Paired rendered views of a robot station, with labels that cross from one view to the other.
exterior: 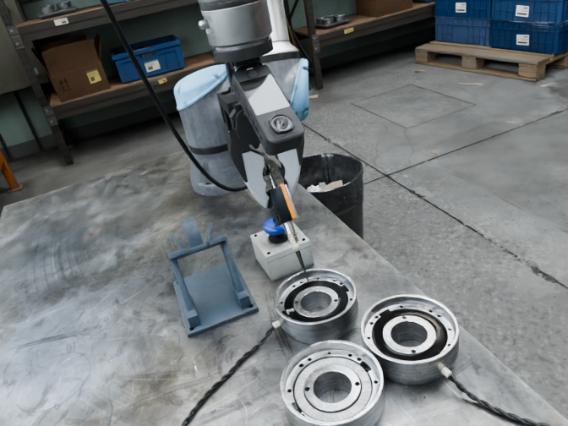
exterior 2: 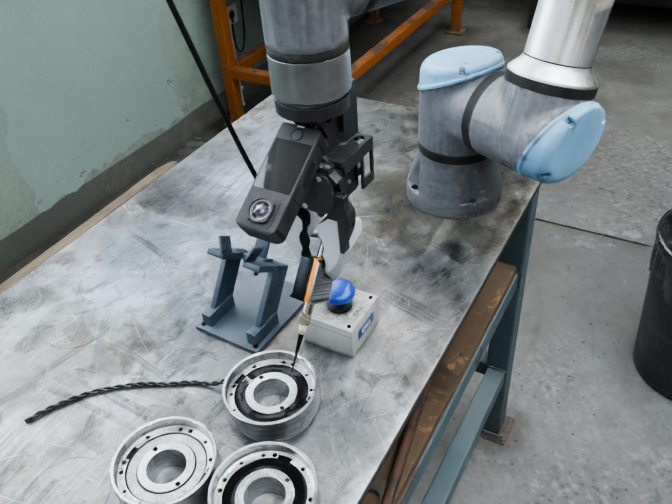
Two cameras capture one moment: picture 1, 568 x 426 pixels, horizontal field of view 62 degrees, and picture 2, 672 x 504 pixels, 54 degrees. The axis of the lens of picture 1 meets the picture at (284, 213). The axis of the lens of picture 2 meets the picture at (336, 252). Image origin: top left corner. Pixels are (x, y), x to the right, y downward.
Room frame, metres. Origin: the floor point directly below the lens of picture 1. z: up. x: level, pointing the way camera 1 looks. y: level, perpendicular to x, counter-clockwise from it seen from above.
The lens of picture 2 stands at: (0.21, -0.44, 1.40)
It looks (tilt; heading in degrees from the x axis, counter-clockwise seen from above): 38 degrees down; 49
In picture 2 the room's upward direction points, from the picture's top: 5 degrees counter-clockwise
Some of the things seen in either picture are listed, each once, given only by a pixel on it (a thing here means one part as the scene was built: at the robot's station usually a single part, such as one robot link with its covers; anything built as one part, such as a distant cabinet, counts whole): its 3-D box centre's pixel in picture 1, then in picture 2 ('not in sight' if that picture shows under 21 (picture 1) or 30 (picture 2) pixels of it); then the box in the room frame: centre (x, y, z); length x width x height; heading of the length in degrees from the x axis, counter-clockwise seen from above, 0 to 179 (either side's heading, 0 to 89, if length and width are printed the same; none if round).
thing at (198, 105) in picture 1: (210, 104); (462, 97); (0.94, 0.10, 0.97); 0.13 x 0.12 x 0.14; 84
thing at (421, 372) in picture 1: (409, 339); (265, 500); (0.38, -0.11, 0.82); 0.10 x 0.10 x 0.04
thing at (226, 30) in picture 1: (235, 25); (307, 71); (0.58, 0.01, 1.15); 0.08 x 0.08 x 0.05
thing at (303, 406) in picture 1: (333, 392); (168, 471); (0.33, -0.01, 0.82); 0.08 x 0.08 x 0.02
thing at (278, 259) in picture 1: (280, 247); (343, 314); (0.61, 0.02, 0.82); 0.08 x 0.07 x 0.05; 17
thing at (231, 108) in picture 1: (250, 91); (321, 146); (0.59, 0.01, 1.07); 0.09 x 0.08 x 0.12; 14
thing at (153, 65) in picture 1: (148, 58); not in sight; (3.99, 0.81, 0.56); 0.52 x 0.38 x 0.22; 104
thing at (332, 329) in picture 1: (316, 306); (272, 397); (0.46, -0.02, 0.82); 0.10 x 0.10 x 0.04
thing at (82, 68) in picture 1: (75, 67); not in sight; (3.81, 1.32, 0.64); 0.49 x 0.40 x 0.37; 112
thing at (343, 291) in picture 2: (278, 235); (339, 302); (0.60, 0.01, 0.85); 0.04 x 0.04 x 0.05
